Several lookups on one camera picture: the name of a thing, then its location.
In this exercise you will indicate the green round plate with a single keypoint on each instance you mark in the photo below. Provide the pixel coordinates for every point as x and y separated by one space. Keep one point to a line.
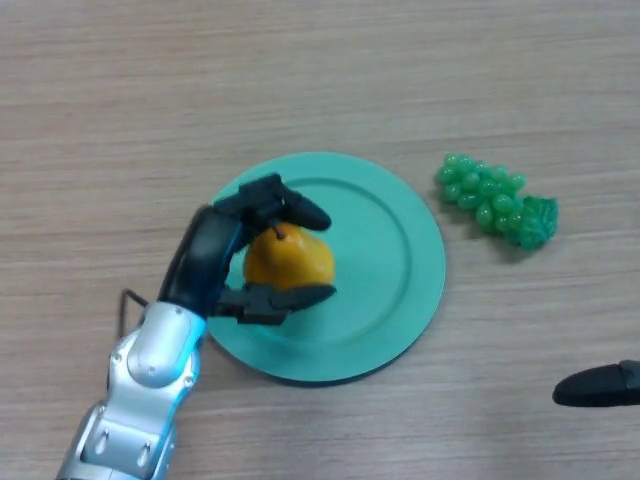
370 280

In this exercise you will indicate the yellow pear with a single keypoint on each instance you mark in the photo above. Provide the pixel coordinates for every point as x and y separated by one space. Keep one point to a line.
292 260

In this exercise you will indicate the green grape bunch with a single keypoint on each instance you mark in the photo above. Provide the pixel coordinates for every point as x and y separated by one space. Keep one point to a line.
487 197

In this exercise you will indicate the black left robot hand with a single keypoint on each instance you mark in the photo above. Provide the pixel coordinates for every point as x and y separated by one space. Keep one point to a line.
200 260

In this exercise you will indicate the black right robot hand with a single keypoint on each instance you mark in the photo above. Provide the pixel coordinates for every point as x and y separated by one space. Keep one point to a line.
600 385

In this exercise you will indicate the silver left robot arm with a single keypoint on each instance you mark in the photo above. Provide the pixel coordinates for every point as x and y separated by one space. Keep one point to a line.
145 380

